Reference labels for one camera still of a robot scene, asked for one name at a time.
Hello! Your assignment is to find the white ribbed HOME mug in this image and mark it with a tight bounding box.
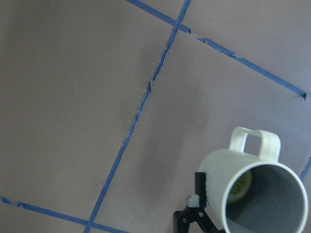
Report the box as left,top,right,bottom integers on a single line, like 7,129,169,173
199,127,308,233

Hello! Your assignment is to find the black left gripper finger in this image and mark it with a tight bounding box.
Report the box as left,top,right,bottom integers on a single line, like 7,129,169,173
173,172,220,233

